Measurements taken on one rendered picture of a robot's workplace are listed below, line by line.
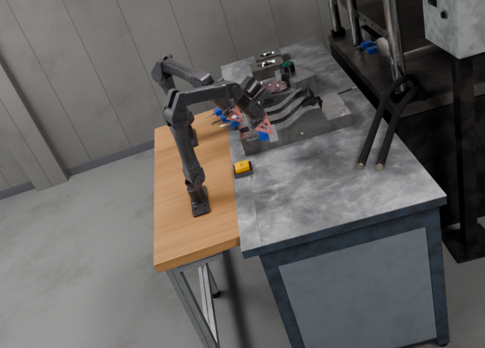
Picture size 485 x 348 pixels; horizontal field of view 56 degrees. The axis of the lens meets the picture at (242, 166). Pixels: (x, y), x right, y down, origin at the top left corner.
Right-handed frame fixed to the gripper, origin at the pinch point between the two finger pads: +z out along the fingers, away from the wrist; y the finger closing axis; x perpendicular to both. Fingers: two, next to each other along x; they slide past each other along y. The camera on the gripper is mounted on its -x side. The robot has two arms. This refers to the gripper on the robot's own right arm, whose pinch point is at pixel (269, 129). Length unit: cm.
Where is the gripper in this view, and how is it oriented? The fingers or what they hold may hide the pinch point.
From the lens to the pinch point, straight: 192.2
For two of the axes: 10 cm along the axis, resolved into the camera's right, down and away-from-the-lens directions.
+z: 6.8, 6.1, 4.0
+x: -7.3, 6.2, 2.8
